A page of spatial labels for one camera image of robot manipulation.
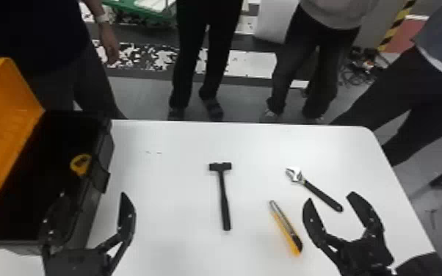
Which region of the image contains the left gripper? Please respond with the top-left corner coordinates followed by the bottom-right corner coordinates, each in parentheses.
top-left (39, 192), bottom-right (137, 276)

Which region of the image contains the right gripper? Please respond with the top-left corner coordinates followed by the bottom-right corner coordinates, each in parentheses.
top-left (302, 191), bottom-right (395, 276)

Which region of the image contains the yellow utility knife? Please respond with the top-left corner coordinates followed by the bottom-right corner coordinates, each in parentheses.
top-left (268, 200), bottom-right (304, 256)

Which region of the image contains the black tool box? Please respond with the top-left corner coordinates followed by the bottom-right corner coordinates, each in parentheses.
top-left (0, 57), bottom-right (115, 258)

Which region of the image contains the black hammer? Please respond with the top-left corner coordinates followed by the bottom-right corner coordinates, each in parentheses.
top-left (209, 161), bottom-right (233, 232)

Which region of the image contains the person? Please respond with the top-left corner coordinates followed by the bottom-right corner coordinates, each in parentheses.
top-left (329, 0), bottom-right (442, 167)
top-left (262, 0), bottom-right (379, 120)
top-left (0, 0), bottom-right (128, 120)
top-left (166, 0), bottom-right (244, 123)

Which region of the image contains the black handled adjustable wrench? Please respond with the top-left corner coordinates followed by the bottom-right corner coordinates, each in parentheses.
top-left (285, 167), bottom-right (344, 213)

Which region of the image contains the yellow black striped post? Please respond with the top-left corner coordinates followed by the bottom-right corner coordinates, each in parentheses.
top-left (376, 0), bottom-right (417, 52)

